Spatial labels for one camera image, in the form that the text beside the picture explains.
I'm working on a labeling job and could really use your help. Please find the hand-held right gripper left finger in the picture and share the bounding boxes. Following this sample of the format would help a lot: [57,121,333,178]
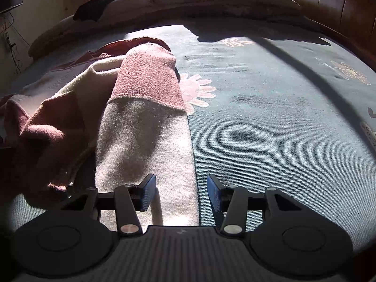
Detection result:
[60,174,157,237]

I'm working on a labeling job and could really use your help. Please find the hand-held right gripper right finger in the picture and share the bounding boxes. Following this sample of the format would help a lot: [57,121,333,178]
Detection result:
[207,175,306,237]

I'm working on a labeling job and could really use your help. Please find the pink and cream knit sweater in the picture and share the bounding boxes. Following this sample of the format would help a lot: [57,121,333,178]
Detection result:
[0,37,201,227]

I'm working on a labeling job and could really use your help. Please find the blue floral bed sheet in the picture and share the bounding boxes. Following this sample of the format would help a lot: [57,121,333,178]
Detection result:
[0,18,376,253]

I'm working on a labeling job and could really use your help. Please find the folded floral quilt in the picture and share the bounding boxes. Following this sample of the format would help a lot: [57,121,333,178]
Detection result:
[28,0,321,60]

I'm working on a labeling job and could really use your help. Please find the black garment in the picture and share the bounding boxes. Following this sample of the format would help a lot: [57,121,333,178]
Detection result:
[73,0,130,22]

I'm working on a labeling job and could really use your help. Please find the wooden headboard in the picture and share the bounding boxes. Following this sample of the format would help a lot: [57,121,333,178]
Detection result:
[283,0,376,74]

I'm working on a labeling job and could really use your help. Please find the black wall cables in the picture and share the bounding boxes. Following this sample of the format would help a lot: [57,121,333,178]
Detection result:
[0,12,22,74]

